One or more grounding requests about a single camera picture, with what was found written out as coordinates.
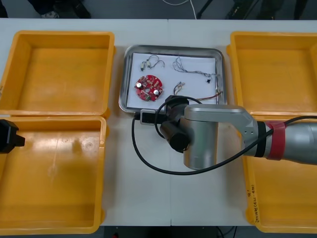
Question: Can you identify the white sheet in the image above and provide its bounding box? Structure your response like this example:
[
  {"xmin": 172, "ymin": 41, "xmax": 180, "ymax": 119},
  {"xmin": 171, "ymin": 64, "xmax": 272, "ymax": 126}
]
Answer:
[{"xmin": 126, "ymin": 52, "xmax": 216, "ymax": 110}]

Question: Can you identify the white floor cable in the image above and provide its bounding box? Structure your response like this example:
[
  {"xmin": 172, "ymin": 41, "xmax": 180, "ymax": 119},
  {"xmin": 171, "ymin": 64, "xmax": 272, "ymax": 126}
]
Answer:
[{"xmin": 162, "ymin": 0, "xmax": 199, "ymax": 19}]

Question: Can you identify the black camera cable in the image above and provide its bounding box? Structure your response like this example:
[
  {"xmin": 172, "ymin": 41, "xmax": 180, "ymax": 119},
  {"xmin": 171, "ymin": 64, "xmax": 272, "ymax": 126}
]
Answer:
[{"xmin": 131, "ymin": 98, "xmax": 317, "ymax": 176}]

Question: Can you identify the black floor cable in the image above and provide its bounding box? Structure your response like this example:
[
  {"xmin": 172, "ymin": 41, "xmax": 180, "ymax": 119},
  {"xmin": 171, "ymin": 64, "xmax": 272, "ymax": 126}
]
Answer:
[{"xmin": 216, "ymin": 226, "xmax": 240, "ymax": 238}]

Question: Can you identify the round red circuit board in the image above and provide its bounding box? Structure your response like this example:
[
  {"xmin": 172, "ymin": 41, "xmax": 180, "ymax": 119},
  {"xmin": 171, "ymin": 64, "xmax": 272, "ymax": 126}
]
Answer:
[{"xmin": 135, "ymin": 74, "xmax": 164, "ymax": 102}]

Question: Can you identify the steel tray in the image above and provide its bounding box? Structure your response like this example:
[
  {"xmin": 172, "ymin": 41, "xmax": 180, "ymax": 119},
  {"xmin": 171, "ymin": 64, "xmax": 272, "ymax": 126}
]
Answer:
[{"xmin": 118, "ymin": 44, "xmax": 228, "ymax": 115}]

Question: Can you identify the black stand leg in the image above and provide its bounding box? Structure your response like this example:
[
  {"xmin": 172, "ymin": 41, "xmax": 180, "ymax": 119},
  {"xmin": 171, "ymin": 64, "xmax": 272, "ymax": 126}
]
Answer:
[{"xmin": 197, "ymin": 0, "xmax": 216, "ymax": 18}]

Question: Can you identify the thin grey wire harness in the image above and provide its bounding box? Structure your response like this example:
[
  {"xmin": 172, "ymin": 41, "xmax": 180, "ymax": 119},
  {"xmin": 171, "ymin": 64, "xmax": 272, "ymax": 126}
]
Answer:
[{"xmin": 172, "ymin": 56, "xmax": 221, "ymax": 84}]

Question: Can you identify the red green wire harness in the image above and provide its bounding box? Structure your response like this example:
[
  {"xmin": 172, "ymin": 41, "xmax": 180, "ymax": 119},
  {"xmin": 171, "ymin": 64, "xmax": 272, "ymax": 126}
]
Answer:
[{"xmin": 197, "ymin": 74, "xmax": 223, "ymax": 103}]

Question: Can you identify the yellow-orange plastic bin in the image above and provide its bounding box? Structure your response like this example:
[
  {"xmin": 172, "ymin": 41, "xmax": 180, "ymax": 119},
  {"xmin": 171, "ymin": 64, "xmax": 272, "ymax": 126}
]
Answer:
[
  {"xmin": 226, "ymin": 31, "xmax": 317, "ymax": 117},
  {"xmin": 241, "ymin": 111, "xmax": 317, "ymax": 234},
  {"xmin": 0, "ymin": 115, "xmax": 109, "ymax": 235},
  {"xmin": 0, "ymin": 30, "xmax": 116, "ymax": 117}
]

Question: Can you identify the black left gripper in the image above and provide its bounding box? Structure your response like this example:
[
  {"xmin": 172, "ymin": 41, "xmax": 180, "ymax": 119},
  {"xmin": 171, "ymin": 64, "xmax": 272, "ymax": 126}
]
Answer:
[{"xmin": 0, "ymin": 119, "xmax": 26, "ymax": 155}]

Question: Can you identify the short multicolour wire harness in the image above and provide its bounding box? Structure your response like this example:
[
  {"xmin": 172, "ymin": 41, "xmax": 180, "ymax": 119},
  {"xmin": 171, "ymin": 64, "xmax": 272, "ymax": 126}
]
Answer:
[{"xmin": 173, "ymin": 81, "xmax": 186, "ymax": 95}]

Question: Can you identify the small metal solenoid with cable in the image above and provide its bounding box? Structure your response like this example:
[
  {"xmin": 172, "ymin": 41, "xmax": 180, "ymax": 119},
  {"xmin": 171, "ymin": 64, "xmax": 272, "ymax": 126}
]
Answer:
[
  {"xmin": 146, "ymin": 60, "xmax": 166, "ymax": 69},
  {"xmin": 140, "ymin": 55, "xmax": 159, "ymax": 70}
]

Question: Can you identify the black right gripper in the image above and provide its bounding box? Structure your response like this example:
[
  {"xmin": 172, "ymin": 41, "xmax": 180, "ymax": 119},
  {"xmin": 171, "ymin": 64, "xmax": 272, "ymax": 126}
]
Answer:
[{"xmin": 164, "ymin": 95, "xmax": 190, "ymax": 123}]

